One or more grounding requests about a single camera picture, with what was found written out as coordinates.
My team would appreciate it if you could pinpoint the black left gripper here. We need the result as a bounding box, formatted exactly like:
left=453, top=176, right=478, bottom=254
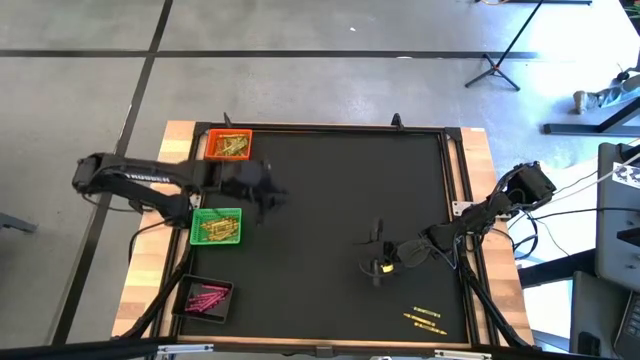
left=218, top=157, right=290, bottom=225

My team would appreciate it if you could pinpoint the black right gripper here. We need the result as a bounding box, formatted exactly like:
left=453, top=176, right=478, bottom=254
left=353, top=217, right=434, bottom=289

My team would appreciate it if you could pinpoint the orange plastic basket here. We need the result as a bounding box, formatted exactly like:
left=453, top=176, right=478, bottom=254
left=204, top=127, right=254, bottom=162

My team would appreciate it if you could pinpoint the green plastic basket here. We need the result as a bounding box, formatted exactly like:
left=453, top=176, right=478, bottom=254
left=189, top=207, right=243, bottom=246

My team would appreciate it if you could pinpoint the black plastic tray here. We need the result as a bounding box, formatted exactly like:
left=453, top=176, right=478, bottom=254
left=170, top=272, right=235, bottom=325

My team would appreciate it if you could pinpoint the black tripod stand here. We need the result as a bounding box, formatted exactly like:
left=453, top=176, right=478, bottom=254
left=463, top=0, right=547, bottom=93

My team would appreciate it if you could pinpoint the grey cabinet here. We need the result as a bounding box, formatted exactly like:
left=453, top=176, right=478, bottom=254
left=568, top=271, right=629, bottom=359

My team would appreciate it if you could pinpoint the black desk leg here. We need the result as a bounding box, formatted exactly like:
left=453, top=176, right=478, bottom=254
left=543, top=94, right=640, bottom=139

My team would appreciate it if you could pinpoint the grey desk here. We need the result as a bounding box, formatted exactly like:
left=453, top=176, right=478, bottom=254
left=593, top=141, right=640, bottom=294

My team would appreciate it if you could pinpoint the black rig beam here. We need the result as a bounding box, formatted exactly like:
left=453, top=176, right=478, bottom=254
left=0, top=335, right=640, bottom=360

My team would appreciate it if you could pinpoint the grey floor object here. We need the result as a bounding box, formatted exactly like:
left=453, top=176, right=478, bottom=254
left=0, top=211, right=39, bottom=234

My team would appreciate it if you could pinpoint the person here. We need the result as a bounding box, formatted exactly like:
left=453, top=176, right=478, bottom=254
left=573, top=72, right=640, bottom=115

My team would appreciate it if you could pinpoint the white printed paper tag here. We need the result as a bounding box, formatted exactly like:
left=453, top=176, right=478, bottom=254
left=612, top=160, right=640, bottom=190

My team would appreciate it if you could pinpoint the grey laptop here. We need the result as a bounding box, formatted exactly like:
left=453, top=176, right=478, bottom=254
left=613, top=291, right=640, bottom=360

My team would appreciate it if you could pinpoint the black table edge frame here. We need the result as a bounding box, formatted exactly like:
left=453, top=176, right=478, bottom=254
left=149, top=121, right=504, bottom=351

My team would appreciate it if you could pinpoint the black cable conduit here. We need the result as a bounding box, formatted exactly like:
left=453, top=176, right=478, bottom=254
left=119, top=234, right=196, bottom=341
left=457, top=244, right=534, bottom=350

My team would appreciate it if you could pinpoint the black cable bundle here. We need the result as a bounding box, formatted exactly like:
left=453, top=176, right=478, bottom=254
left=497, top=209, right=546, bottom=261

